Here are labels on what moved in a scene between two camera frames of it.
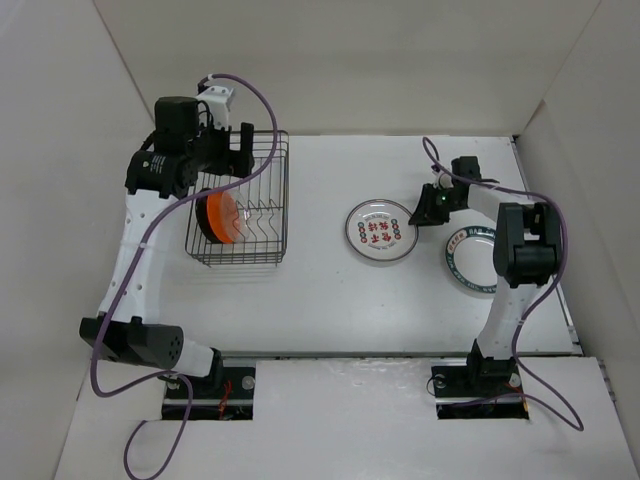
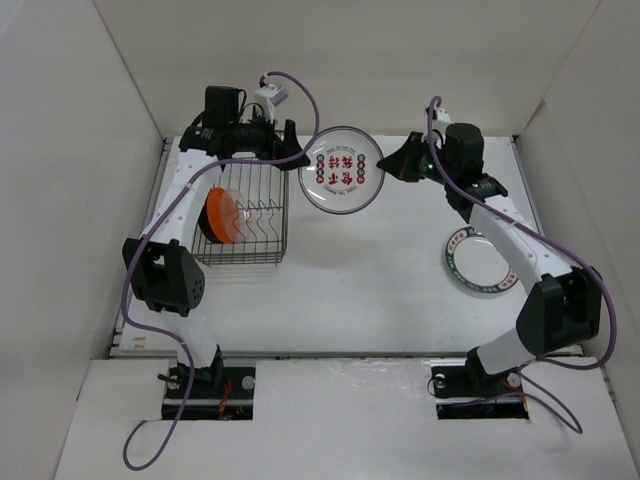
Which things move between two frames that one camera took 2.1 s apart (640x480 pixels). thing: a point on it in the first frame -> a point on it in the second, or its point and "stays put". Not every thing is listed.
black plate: x=201 y=212 stays put
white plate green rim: x=471 y=258 stays put
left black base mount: x=225 y=394 stays put
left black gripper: x=233 y=162 -> x=271 y=138
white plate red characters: x=379 y=229 -> x=343 y=177
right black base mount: x=482 y=378 stays put
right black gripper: x=424 y=213 -> x=401 y=163
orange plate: x=224 y=215 stays put
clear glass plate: x=236 y=215 stays put
